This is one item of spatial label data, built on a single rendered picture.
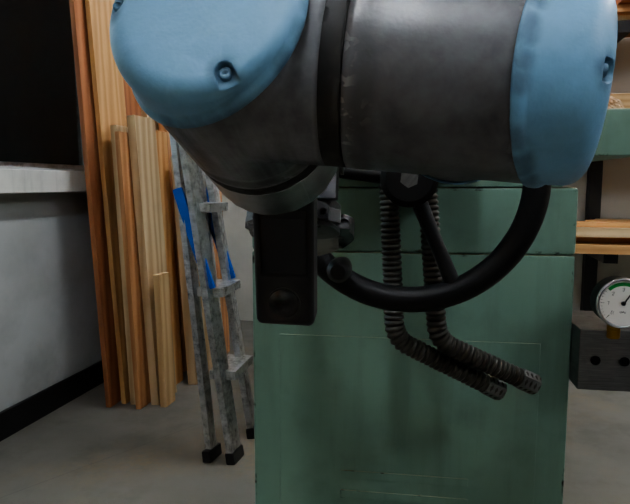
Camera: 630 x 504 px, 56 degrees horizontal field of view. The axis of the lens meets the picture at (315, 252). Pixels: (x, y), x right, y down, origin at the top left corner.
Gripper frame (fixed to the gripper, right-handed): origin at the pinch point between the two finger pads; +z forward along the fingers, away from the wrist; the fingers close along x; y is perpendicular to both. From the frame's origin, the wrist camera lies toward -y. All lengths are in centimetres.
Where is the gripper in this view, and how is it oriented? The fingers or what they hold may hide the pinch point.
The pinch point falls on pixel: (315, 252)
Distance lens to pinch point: 59.5
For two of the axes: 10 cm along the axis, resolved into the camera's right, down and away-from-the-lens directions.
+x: -9.9, -0.2, 1.5
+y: 0.5, -9.7, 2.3
